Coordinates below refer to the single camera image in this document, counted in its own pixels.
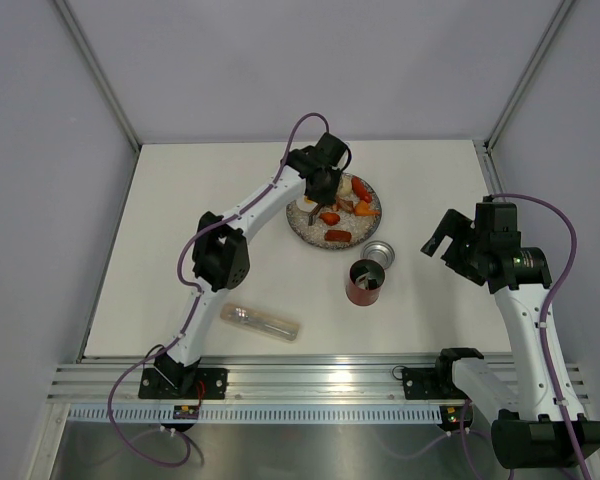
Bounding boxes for toy fried egg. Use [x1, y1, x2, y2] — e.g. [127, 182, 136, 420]
[296, 197, 317, 212]

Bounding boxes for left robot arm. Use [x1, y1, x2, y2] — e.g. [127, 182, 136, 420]
[153, 143, 352, 398]

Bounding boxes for red sausage bottom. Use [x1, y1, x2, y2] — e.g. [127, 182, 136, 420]
[324, 229, 352, 243]

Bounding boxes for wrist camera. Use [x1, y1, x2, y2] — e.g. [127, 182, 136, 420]
[474, 201, 518, 234]
[315, 132, 352, 170]

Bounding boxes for aluminium mounting rail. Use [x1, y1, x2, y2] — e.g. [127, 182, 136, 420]
[47, 353, 591, 405]

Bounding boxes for metal serving tongs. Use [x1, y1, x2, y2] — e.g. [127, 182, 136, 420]
[308, 203, 324, 226]

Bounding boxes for speckled ceramic plate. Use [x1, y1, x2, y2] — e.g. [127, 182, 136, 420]
[286, 173, 382, 250]

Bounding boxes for aluminium frame post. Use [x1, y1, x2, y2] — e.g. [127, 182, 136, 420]
[483, 0, 579, 151]
[49, 0, 142, 157]

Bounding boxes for red sausage top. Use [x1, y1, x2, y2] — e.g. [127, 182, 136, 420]
[351, 176, 372, 203]

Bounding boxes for white slotted cable duct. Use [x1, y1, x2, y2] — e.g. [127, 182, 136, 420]
[67, 403, 444, 426]

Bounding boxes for metal spoon in case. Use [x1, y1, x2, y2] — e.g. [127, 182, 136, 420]
[230, 308, 296, 336]

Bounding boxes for orange red chicken wing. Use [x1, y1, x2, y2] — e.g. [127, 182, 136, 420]
[319, 212, 340, 226]

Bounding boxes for beige steamed bun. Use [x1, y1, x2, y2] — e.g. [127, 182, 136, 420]
[337, 177, 353, 198]

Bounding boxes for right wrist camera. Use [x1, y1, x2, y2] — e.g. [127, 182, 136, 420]
[474, 201, 518, 234]

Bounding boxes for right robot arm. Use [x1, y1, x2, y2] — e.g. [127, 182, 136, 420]
[421, 202, 600, 470]

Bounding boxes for sushi piece top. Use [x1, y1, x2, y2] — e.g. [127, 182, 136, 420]
[354, 271, 379, 291]

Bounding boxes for right aluminium frame post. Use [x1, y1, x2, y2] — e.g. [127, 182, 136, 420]
[483, 0, 579, 151]

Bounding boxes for left aluminium frame post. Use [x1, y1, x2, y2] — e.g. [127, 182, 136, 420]
[49, 0, 142, 157]

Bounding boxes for bacon wrapped roll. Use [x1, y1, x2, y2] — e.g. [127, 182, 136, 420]
[331, 196, 355, 214]

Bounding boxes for orange chicken drumstick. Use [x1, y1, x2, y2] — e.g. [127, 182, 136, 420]
[354, 200, 381, 217]

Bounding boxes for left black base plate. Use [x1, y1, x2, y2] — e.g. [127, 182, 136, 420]
[138, 367, 229, 400]

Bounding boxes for red sausage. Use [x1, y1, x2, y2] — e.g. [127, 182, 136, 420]
[324, 229, 352, 243]
[351, 176, 372, 203]

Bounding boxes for red tin can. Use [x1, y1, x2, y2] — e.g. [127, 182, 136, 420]
[345, 259, 386, 307]

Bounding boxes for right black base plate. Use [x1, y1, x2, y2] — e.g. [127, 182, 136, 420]
[401, 367, 467, 400]

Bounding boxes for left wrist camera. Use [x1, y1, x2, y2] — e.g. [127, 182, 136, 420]
[315, 132, 352, 170]

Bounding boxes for silver tin lid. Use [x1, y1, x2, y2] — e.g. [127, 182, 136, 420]
[360, 240, 396, 270]

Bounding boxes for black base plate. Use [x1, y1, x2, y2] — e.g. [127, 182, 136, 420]
[401, 367, 467, 400]
[138, 367, 229, 400]

